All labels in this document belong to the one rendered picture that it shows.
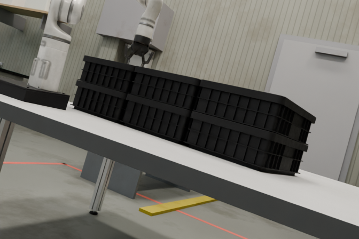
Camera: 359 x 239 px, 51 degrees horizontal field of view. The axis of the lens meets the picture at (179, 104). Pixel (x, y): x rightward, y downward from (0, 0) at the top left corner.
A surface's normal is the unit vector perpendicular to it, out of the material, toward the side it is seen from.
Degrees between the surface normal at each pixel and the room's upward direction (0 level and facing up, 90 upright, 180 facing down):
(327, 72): 90
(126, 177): 90
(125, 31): 90
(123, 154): 90
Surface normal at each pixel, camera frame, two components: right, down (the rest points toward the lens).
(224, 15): -0.41, -0.15
